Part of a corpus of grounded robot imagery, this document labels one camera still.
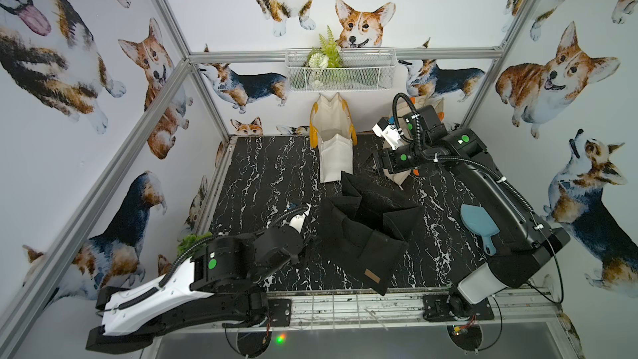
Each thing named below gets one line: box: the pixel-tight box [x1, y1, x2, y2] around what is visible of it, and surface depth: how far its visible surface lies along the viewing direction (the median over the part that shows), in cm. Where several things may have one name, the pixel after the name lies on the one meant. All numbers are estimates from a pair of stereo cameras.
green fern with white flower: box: [308, 25, 344, 89], surface depth 85 cm
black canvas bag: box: [319, 171, 424, 296], surface depth 69 cm
